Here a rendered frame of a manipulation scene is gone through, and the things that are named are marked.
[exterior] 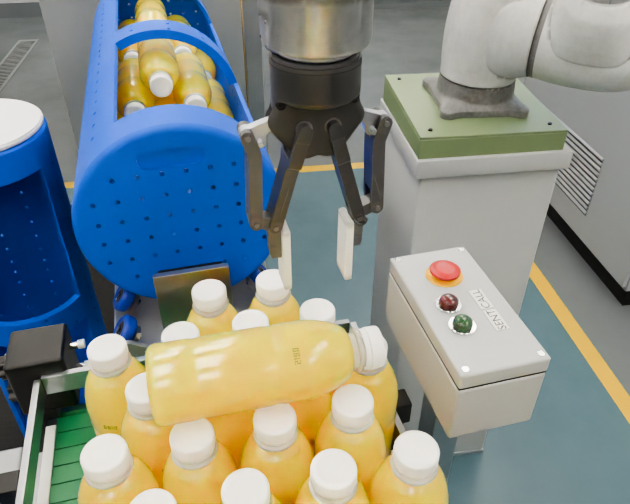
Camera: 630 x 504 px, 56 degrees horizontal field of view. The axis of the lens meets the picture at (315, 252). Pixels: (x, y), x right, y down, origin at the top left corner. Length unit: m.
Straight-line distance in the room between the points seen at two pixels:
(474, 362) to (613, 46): 0.69
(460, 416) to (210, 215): 0.42
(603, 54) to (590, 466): 1.25
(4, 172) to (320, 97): 0.91
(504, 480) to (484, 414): 1.24
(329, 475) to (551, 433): 1.58
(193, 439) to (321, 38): 0.34
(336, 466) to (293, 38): 0.34
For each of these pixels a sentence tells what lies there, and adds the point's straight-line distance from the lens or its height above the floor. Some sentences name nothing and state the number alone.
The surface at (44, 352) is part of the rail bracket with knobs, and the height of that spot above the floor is 1.00.
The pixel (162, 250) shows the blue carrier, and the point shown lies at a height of 1.05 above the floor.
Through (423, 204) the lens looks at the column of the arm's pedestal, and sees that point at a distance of 1.25.
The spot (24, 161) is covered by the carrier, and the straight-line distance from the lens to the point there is 1.31.
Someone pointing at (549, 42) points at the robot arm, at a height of 1.21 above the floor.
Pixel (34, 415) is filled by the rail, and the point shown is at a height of 0.98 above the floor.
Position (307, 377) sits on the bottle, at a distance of 0.52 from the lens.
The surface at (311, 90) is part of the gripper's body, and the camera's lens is 0.48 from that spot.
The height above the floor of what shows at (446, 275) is 1.11.
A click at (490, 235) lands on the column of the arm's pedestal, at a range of 1.35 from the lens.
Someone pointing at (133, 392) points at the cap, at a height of 1.11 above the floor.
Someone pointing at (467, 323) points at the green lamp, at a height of 1.11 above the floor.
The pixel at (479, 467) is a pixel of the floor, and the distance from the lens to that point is 1.92.
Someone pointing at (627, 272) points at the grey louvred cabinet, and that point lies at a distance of 2.49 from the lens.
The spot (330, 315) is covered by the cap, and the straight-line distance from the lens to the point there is 0.65.
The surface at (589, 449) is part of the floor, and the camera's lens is 2.06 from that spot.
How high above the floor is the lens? 1.55
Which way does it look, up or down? 37 degrees down
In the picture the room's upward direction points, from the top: straight up
